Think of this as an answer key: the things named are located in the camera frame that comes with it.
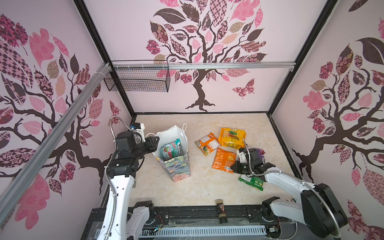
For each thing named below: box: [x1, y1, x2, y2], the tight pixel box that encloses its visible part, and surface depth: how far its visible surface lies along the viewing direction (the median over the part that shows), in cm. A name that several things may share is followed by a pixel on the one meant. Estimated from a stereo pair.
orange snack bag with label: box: [194, 132, 221, 157], surface depth 101 cm
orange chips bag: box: [212, 148, 237, 174], surface depth 94 cm
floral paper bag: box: [152, 123, 191, 183], surface depth 83 cm
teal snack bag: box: [160, 138, 182, 161], surface depth 87 cm
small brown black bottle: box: [216, 199, 228, 224], surface depth 74 cm
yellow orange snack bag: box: [218, 127, 246, 149], surface depth 101 cm
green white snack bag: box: [238, 174, 264, 191], surface depth 83 cm
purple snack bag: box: [256, 148, 266, 157], surface depth 96 cm
